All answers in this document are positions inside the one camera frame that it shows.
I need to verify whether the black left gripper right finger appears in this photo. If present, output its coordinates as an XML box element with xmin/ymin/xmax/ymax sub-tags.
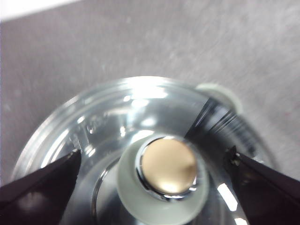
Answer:
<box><xmin>224</xmin><ymin>145</ymin><xmax>300</xmax><ymax>225</ymax></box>

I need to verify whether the glass lid with green knob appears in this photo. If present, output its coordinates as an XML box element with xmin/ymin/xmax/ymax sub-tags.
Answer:
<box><xmin>11</xmin><ymin>75</ymin><xmax>280</xmax><ymax>225</ymax></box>

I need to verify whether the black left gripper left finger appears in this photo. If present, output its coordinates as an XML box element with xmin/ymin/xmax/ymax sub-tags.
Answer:
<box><xmin>0</xmin><ymin>150</ymin><xmax>82</xmax><ymax>225</ymax></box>

